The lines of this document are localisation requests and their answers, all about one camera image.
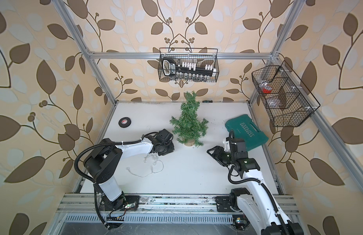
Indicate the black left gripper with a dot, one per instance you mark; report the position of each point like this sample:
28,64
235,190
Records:
171,148

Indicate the clear wire string lights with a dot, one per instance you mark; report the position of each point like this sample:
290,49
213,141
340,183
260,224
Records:
151,164

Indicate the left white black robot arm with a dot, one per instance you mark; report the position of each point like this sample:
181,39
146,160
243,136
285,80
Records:
98,164

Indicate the red item in basket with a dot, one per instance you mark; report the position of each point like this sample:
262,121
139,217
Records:
265,88

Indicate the side black wire basket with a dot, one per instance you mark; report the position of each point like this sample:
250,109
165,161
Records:
291,102

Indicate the aluminium frame post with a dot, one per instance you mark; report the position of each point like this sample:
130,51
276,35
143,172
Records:
64,14

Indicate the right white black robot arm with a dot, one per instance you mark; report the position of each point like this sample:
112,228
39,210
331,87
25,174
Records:
254,200

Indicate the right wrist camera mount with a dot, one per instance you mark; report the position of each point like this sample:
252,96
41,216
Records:
228,144

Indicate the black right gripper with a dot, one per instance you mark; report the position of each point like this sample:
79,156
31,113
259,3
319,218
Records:
217,154

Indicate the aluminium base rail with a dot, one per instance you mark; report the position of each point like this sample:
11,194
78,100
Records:
174,203

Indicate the back black wire basket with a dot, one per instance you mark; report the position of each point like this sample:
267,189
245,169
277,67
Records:
189,53

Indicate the black tape roll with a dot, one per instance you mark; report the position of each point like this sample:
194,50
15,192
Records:
125,122

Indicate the green plastic tool case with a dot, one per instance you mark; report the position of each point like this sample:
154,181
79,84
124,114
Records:
244,128

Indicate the small green christmas tree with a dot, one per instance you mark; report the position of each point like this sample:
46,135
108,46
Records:
188,127

